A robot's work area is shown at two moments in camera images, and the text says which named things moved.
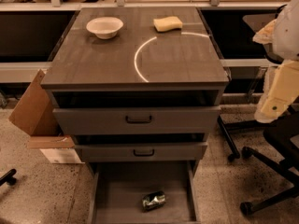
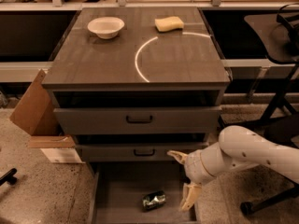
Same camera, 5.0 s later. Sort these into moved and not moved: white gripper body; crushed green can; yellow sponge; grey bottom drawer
Moved: white gripper body
Not moved: yellow sponge; crushed green can; grey bottom drawer
